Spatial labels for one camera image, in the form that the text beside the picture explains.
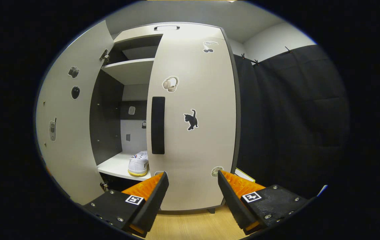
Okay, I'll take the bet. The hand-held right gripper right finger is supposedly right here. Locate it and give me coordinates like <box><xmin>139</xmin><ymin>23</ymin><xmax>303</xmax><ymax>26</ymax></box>
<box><xmin>217</xmin><ymin>170</ymin><xmax>311</xmax><ymax>235</ymax></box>

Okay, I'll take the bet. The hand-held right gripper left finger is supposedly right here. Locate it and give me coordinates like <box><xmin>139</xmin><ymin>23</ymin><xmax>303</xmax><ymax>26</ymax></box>
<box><xmin>83</xmin><ymin>172</ymin><xmax>169</xmax><ymax>238</ymax></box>

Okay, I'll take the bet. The white shoe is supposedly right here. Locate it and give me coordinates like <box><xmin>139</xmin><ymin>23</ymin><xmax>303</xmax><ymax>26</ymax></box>
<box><xmin>128</xmin><ymin>151</ymin><xmax>149</xmax><ymax>177</ymax></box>

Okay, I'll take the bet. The white cabinet door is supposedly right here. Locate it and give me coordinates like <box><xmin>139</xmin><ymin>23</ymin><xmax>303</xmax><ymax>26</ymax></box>
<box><xmin>146</xmin><ymin>27</ymin><xmax>237</xmax><ymax>211</ymax></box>
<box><xmin>35</xmin><ymin>20</ymin><xmax>114</xmax><ymax>205</ymax></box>

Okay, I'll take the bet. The white shoe cabinet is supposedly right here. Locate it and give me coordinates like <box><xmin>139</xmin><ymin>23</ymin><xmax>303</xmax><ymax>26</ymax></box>
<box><xmin>89</xmin><ymin>22</ymin><xmax>242</xmax><ymax>214</ymax></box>

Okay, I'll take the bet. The white flat box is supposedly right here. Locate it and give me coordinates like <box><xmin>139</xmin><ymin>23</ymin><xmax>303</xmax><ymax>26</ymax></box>
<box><xmin>235</xmin><ymin>168</ymin><xmax>255</xmax><ymax>183</ymax></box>

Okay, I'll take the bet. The black backdrop cloth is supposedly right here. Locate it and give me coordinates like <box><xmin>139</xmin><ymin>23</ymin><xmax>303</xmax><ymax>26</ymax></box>
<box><xmin>233</xmin><ymin>44</ymin><xmax>350</xmax><ymax>200</ymax></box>

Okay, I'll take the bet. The black door handle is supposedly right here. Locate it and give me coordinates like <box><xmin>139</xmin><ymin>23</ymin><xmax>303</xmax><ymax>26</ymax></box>
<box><xmin>151</xmin><ymin>97</ymin><xmax>166</xmax><ymax>155</ymax></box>

